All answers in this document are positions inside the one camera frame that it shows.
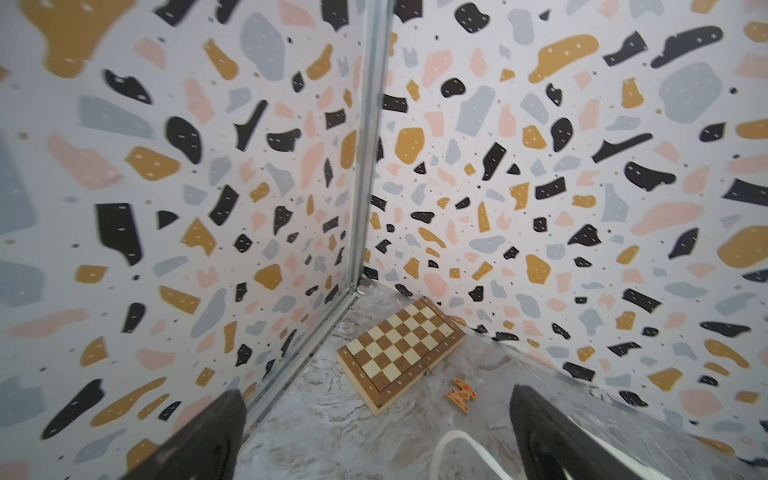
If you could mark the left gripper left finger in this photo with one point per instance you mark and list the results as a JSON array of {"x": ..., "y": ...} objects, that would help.
[{"x": 205, "y": 448}]

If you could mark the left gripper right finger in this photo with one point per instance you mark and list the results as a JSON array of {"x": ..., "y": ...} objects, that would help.
[{"x": 553, "y": 447}]

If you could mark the small orange toy piece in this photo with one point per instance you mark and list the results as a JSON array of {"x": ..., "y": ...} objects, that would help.
[{"x": 461, "y": 394}]

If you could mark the wooden chessboard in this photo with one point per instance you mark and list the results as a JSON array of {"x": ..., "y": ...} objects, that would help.
[{"x": 388, "y": 359}]

